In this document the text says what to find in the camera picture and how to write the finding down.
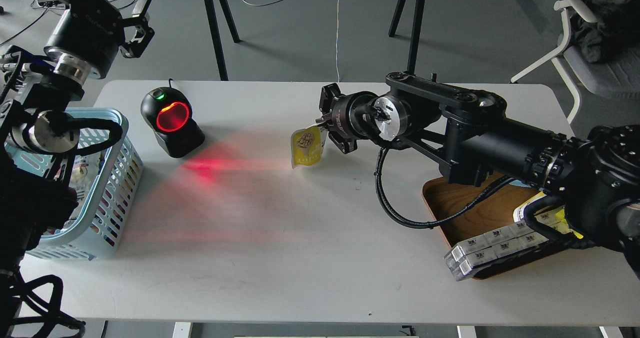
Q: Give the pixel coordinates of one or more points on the brown wooden tray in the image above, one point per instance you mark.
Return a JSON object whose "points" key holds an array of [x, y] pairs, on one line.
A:
{"points": [[503, 208]]}

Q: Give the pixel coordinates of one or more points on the white snack box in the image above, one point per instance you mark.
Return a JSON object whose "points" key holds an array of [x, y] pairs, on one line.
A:
{"points": [[495, 238], [488, 270]]}

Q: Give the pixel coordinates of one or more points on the lower white snack box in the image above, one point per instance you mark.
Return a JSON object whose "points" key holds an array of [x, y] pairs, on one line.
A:
{"points": [[488, 270]]}

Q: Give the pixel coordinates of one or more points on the snack packets in basket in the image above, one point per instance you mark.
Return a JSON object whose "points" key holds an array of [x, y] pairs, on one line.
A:
{"points": [[84, 173]]}

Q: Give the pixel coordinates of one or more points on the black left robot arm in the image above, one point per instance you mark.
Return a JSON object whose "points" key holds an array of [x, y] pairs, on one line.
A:
{"points": [[36, 92]]}

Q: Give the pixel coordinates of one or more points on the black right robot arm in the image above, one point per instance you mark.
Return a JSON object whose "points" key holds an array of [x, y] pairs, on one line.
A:
{"points": [[590, 186]]}

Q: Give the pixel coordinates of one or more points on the white office chair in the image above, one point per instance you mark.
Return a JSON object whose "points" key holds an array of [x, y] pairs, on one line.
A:
{"points": [[617, 77]]}

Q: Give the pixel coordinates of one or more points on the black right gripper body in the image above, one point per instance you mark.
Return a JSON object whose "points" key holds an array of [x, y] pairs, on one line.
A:
{"points": [[357, 114]]}

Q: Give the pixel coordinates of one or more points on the upper white snack box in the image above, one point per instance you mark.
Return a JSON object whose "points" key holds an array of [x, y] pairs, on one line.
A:
{"points": [[495, 238]]}

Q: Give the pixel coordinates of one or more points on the bright yellow snack packet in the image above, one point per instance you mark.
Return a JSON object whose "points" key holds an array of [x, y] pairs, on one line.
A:
{"points": [[560, 224]]}

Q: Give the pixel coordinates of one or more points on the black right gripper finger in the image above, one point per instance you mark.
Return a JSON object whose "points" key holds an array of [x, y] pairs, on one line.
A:
{"points": [[344, 139], [329, 105]]}

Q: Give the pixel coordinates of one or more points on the black barcode scanner red window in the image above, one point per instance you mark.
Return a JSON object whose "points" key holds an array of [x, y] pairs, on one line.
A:
{"points": [[169, 114]]}

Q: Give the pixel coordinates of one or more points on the dark clothing on chair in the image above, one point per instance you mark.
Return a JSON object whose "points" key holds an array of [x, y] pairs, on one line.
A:
{"points": [[616, 29]]}

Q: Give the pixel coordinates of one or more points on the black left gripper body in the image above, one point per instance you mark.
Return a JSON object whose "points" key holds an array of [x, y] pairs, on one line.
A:
{"points": [[90, 31]]}

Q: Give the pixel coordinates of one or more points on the light blue plastic basket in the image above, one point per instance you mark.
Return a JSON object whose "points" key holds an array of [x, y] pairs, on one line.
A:
{"points": [[98, 230]]}

